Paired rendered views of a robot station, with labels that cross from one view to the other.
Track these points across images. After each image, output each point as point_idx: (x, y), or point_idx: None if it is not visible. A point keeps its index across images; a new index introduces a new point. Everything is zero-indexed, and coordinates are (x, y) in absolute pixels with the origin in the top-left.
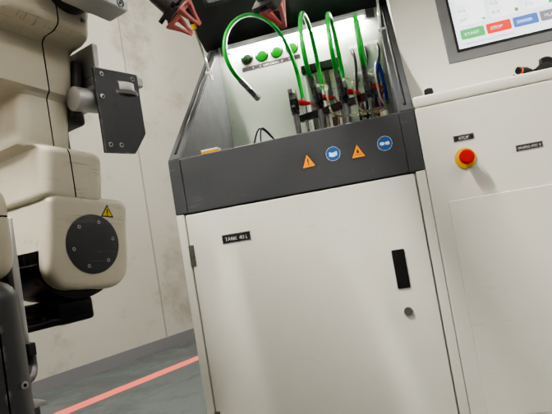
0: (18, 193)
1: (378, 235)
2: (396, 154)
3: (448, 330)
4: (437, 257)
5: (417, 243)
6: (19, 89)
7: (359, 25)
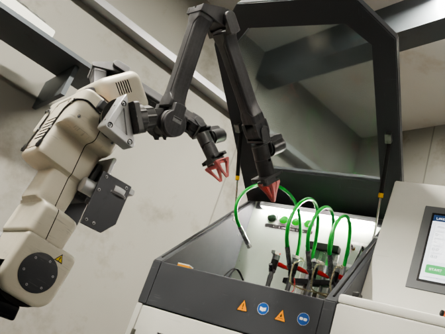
0: (19, 222)
1: None
2: (307, 332)
3: None
4: None
5: None
6: (55, 166)
7: (350, 225)
